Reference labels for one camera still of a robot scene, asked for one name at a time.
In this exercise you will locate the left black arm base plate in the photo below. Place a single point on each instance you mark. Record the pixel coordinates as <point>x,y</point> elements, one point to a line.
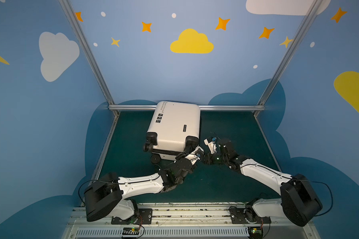
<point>142,217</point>

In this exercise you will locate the black white suitcase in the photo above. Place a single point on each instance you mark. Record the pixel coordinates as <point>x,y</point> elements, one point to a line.
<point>174,128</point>

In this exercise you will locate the left aluminium frame post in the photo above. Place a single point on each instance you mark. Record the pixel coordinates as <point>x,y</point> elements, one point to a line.
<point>77,29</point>

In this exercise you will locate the aluminium front rail frame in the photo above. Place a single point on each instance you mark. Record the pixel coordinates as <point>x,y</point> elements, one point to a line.
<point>186,221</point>

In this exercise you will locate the right aluminium frame post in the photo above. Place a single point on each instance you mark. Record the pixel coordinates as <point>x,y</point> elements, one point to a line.
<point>292,48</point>

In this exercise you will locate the rear aluminium crossbar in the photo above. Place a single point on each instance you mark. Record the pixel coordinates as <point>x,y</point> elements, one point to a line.
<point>202,108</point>

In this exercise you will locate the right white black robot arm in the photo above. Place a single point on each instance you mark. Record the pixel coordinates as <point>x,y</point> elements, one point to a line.
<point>297,202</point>

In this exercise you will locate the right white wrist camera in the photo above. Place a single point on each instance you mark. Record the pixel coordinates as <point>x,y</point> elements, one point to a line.
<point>211,143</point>

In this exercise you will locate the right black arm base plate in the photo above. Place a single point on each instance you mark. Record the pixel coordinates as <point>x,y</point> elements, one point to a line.
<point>242,215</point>

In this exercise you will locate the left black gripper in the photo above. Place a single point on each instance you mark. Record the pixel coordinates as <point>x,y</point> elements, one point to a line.
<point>190,152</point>

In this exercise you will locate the small circuit board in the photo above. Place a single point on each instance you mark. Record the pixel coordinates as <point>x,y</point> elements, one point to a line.
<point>131,232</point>
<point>255,233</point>

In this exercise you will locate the left small circuit board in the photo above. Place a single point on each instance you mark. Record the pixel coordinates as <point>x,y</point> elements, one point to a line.
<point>131,232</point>

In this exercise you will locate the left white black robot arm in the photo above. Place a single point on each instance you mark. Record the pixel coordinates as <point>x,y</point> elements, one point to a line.
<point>111,194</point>

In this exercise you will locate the right small circuit board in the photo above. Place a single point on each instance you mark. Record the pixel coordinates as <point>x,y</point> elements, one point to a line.
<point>255,233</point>

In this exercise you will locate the aluminium frame post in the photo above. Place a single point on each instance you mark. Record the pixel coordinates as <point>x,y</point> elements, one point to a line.
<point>77,29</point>
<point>292,48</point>

